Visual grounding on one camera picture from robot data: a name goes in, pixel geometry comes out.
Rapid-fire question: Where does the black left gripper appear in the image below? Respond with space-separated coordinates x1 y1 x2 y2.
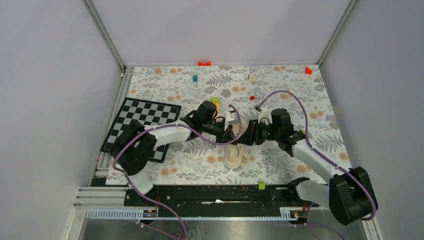
202 120 237 146

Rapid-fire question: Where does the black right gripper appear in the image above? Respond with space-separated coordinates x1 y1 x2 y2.
236 119 281 146

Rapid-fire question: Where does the beige sneaker with laces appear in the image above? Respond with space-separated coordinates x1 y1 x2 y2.
223 118 248 169

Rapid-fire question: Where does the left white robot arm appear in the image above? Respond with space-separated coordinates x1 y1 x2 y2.
109 100 239 206

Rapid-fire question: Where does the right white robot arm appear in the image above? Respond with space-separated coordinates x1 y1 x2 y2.
236 108 378 225

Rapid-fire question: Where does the floral patterned table mat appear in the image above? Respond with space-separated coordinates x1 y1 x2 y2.
126 64 351 185

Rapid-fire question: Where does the black white checkerboard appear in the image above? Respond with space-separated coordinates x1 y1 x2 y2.
100 97 182 163

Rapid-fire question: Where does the orange arch block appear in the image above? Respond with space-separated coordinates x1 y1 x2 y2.
197 60 212 67

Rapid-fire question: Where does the lime green cube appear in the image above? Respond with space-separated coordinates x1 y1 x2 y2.
257 180 266 190

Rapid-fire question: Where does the red wedge block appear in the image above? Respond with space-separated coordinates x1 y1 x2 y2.
304 67 313 75

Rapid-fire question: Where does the yellow triangular toy frame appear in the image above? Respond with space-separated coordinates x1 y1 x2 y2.
213 102 220 112

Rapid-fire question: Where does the green block on frame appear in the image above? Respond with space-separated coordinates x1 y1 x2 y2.
209 97 221 104

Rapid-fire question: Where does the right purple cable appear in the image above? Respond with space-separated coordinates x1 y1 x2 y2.
255 90 379 222

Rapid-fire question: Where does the purple cable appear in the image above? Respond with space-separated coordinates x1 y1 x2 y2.
111 104 243 240
255 90 379 222

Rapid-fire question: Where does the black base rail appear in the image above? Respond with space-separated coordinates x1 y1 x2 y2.
123 184 311 218

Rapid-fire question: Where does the white slotted cable duct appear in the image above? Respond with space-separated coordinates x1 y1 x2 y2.
85 207 299 221

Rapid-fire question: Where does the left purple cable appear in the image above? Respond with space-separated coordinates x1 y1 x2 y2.
111 104 243 240

